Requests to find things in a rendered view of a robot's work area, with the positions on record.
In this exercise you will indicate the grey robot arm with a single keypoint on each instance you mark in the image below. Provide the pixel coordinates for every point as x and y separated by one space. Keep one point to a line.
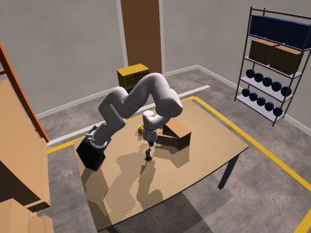
118 105

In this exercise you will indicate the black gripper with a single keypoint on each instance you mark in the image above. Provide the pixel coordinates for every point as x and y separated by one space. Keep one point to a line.
151 137

